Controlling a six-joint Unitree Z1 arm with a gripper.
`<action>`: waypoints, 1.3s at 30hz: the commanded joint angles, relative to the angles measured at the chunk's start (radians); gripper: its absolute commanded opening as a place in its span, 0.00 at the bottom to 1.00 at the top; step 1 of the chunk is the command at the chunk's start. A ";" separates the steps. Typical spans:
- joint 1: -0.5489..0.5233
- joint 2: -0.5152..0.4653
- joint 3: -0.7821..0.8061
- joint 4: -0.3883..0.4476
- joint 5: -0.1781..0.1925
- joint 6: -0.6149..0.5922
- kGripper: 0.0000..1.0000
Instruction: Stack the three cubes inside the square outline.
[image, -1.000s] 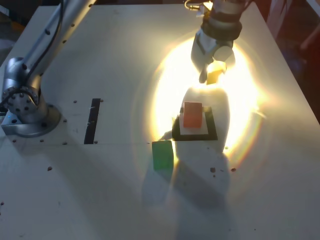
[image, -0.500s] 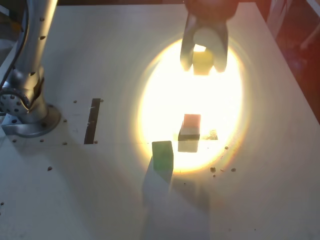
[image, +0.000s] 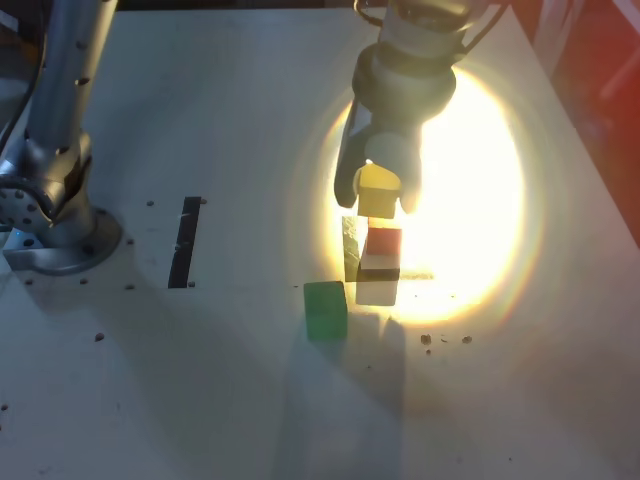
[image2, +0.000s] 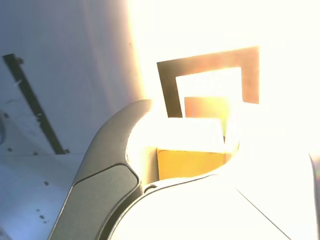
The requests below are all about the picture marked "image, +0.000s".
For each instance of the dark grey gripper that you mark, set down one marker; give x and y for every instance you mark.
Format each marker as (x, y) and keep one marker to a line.
(392, 128)

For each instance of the yellow cube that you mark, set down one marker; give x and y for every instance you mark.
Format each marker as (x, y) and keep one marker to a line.
(377, 200)

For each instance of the red cube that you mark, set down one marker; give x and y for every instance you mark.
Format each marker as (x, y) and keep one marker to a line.
(384, 242)

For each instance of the green cube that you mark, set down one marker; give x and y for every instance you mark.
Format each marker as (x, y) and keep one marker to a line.
(325, 315)

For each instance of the black tape square outline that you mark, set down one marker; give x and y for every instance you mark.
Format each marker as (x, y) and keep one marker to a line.
(351, 250)

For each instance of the black tape strip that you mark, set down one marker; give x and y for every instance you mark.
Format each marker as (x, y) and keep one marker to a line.
(184, 240)

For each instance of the silver arm base mount block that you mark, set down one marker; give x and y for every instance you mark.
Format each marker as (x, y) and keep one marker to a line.
(20, 260)

